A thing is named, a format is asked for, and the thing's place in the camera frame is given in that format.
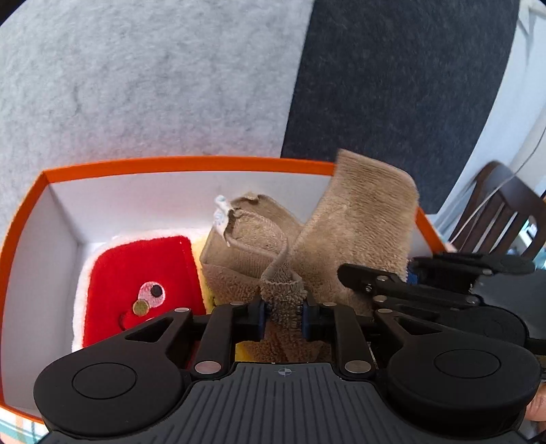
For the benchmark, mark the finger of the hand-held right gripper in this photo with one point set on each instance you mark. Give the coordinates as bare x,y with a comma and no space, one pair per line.
469,264
418,292

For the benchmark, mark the orange cardboard box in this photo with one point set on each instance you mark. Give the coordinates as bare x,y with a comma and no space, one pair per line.
128,200

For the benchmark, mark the light grey felt board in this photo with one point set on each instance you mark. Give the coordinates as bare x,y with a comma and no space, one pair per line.
149,85

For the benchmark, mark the dark grey felt board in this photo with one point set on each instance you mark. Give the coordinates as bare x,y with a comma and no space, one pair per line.
384,85

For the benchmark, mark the dark wooden chair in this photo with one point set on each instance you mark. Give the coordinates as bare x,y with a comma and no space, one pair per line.
503,200

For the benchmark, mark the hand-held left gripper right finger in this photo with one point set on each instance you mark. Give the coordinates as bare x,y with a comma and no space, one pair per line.
308,320

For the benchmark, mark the person's right hand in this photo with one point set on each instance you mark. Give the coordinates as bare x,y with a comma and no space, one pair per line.
539,405

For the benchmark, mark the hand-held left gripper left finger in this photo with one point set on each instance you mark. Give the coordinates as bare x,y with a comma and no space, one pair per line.
256,320

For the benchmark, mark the tan terry towel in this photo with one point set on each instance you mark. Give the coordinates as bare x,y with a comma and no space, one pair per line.
362,213

